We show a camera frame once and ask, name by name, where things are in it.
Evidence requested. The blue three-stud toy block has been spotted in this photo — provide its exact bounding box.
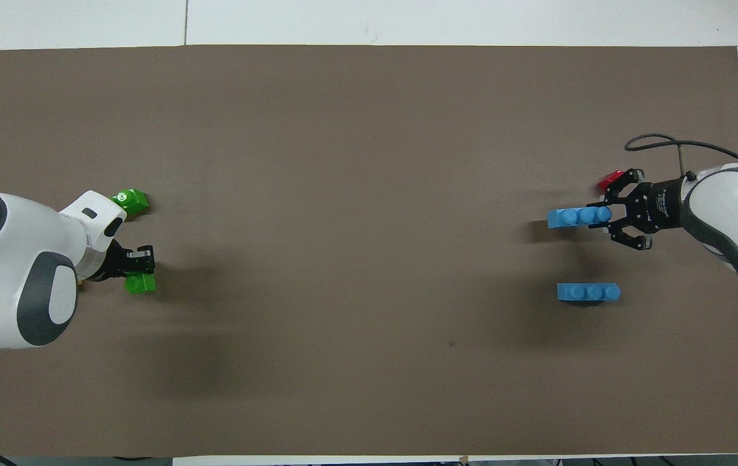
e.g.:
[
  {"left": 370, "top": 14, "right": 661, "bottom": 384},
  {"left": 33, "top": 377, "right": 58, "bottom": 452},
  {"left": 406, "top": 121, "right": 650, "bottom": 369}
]
[
  {"left": 557, "top": 283, "right": 621, "bottom": 303},
  {"left": 547, "top": 206, "right": 614, "bottom": 230}
]

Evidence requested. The brown table mat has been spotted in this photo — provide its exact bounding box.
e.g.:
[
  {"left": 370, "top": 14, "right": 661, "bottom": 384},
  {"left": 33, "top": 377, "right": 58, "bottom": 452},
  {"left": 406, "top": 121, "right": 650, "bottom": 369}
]
[{"left": 0, "top": 44, "right": 738, "bottom": 457}]

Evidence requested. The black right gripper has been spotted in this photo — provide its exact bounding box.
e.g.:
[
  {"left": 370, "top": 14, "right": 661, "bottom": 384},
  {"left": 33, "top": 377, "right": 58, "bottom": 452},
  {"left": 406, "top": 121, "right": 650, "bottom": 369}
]
[{"left": 592, "top": 170, "right": 687, "bottom": 250}]

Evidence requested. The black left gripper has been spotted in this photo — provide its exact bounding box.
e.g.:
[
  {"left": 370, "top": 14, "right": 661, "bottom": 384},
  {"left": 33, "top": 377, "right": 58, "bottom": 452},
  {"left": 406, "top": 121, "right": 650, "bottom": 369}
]
[{"left": 87, "top": 241, "right": 156, "bottom": 282}]

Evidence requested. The green two-stud toy block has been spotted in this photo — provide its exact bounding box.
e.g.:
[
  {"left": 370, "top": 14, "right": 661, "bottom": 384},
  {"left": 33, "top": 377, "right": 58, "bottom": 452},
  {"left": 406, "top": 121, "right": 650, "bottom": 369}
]
[
  {"left": 112, "top": 188, "right": 150, "bottom": 217},
  {"left": 125, "top": 272, "right": 157, "bottom": 295}
]

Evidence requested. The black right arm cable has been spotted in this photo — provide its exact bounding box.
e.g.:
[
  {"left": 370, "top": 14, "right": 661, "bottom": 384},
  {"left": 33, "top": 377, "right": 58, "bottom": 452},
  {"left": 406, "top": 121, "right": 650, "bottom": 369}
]
[{"left": 625, "top": 133, "right": 738, "bottom": 179}]

